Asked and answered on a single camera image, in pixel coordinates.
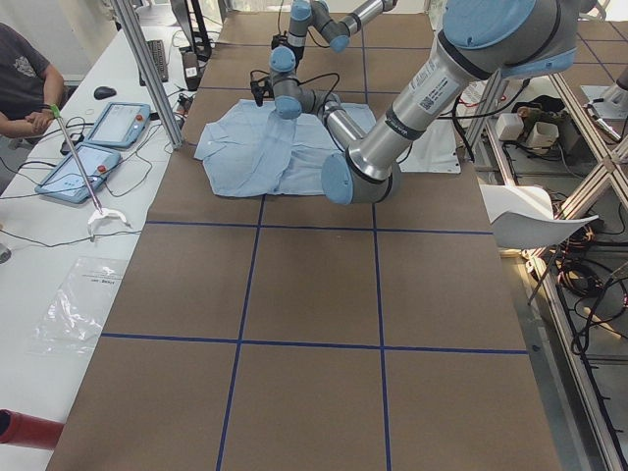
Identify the black keyboard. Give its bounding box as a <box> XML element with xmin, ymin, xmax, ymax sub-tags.
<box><xmin>146</xmin><ymin>39</ymin><xmax>169</xmax><ymax>82</ymax></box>

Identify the far blue teach pendant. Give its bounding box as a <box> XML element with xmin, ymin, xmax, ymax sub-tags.
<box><xmin>85</xmin><ymin>102</ymin><xmax>150</xmax><ymax>149</ymax></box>

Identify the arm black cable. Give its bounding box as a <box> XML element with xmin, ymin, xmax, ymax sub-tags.
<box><xmin>249</xmin><ymin>70</ymin><xmax>344</xmax><ymax>117</ymax></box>

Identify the white curved chair seat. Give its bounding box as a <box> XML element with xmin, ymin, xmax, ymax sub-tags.
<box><xmin>480</xmin><ymin>184</ymin><xmax>599</xmax><ymax>249</ymax></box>

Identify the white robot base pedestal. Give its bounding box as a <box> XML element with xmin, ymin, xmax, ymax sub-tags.
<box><xmin>397</xmin><ymin>138</ymin><xmax>461</xmax><ymax>175</ymax></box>

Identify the red cylinder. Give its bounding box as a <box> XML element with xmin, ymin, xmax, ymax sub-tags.
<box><xmin>1</xmin><ymin>409</ymin><xmax>64</xmax><ymax>450</ymax></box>

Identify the near blue teach pendant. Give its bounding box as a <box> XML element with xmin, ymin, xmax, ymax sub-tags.
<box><xmin>34</xmin><ymin>143</ymin><xmax>122</xmax><ymax>204</ymax></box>

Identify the metal reacher stick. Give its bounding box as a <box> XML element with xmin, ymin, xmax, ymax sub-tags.
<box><xmin>49</xmin><ymin>104</ymin><xmax>104</xmax><ymax>217</ymax></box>

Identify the white curved plastic piece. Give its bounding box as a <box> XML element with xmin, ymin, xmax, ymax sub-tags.
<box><xmin>87</xmin><ymin>208</ymin><xmax>131</xmax><ymax>240</ymax></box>

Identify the seated person in grey shirt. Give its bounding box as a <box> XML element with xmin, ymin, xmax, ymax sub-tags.
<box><xmin>1</xmin><ymin>24</ymin><xmax>67</xmax><ymax>138</ymax></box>

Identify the blue teach pendant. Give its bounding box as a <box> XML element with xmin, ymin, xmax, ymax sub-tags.
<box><xmin>85</xmin><ymin>102</ymin><xmax>150</xmax><ymax>149</ymax></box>
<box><xmin>34</xmin><ymin>143</ymin><xmax>122</xmax><ymax>204</ymax></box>

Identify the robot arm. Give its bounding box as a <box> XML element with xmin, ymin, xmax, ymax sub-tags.
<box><xmin>269</xmin><ymin>0</ymin><xmax>581</xmax><ymax>204</ymax></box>
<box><xmin>271</xmin><ymin>0</ymin><xmax>397</xmax><ymax>55</ymax></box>

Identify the light blue button-up shirt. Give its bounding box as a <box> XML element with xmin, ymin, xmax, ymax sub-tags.
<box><xmin>193</xmin><ymin>98</ymin><xmax>379</xmax><ymax>198</ymax></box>

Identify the aluminium frame post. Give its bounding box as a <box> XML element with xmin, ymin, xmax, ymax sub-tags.
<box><xmin>111</xmin><ymin>0</ymin><xmax>183</xmax><ymax>150</ymax></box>

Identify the black computer mouse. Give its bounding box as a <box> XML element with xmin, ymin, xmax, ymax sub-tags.
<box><xmin>93</xmin><ymin>86</ymin><xmax>117</xmax><ymax>100</ymax></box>

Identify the clear plastic bag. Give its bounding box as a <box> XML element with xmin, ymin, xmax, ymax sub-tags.
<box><xmin>27</xmin><ymin>256</ymin><xmax>129</xmax><ymax>356</ymax></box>

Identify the black monitor stand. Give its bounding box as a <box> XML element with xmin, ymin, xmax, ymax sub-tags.
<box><xmin>170</xmin><ymin>0</ymin><xmax>213</xmax><ymax>62</ymax></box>

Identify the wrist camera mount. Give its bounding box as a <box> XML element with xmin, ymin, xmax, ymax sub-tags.
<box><xmin>249</xmin><ymin>70</ymin><xmax>274</xmax><ymax>107</ymax></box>

